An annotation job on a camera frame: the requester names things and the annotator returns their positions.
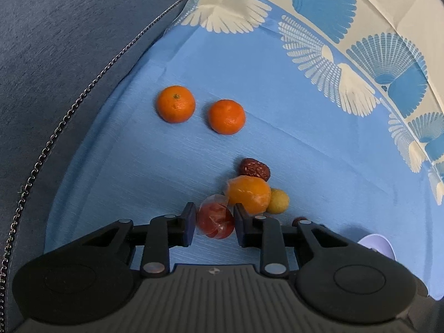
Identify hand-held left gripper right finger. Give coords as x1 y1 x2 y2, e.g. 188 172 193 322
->
233 203 361 279

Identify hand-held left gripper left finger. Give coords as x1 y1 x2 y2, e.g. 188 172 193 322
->
71 202 198 279

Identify plastic-wrapped red fruit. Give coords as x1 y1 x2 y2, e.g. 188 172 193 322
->
196 194 235 240

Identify plastic-wrapped orange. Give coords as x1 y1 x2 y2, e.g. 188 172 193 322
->
225 176 272 215

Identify small yellow-green fruit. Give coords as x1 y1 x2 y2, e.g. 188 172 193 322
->
266 188 289 215

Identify mandarin orange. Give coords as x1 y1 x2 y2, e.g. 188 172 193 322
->
208 99 246 135
156 85 196 123

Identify white plate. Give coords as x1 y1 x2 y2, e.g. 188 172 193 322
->
357 234 396 261

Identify blue fan-patterned cloth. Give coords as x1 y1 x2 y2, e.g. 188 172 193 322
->
43 0 444 301

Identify metal chain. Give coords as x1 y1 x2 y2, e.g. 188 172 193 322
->
0 0 199 320

